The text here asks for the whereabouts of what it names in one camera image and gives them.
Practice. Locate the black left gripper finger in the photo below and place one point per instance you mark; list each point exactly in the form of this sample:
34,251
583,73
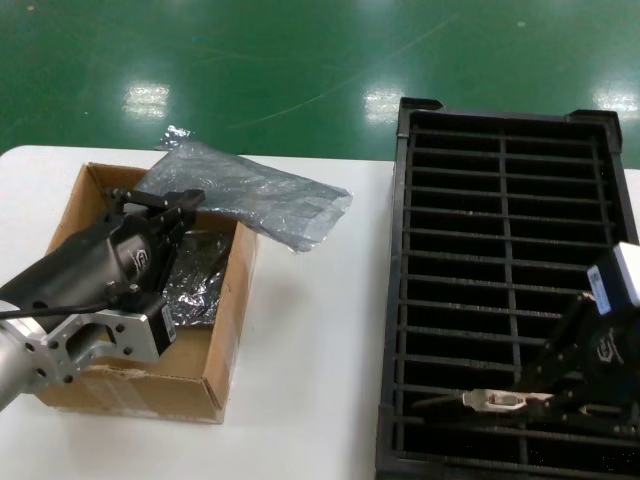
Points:
165,199
172,235

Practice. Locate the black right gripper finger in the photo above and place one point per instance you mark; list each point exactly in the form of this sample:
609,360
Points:
545,367
560,410

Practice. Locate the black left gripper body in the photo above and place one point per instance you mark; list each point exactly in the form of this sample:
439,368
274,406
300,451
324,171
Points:
90,265

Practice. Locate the graphics card with metal bracket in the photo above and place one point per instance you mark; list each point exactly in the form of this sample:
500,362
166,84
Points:
495,400

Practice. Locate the black slotted plastic container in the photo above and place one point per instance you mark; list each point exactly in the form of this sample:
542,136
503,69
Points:
505,200

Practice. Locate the silver right wrist bracket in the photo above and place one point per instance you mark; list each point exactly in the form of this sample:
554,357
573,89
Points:
615,280

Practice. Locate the silver wrist bracket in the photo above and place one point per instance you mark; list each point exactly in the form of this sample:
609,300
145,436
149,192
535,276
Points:
110,335
615,280

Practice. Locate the crumpled foil scrap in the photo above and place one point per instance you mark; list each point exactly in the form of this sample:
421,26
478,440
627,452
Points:
175,135

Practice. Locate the graphics card in antistatic bag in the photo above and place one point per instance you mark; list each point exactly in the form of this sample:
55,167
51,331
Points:
200,280

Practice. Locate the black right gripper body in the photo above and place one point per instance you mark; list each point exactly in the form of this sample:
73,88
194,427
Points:
610,350

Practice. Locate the grey antistatic plastic bag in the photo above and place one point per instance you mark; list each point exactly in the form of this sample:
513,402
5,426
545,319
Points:
240,190

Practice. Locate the silver left wrist bracket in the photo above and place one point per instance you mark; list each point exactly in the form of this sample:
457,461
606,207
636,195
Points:
110,335

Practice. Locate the brown cardboard box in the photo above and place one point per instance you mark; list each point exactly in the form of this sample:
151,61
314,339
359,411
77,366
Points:
125,395

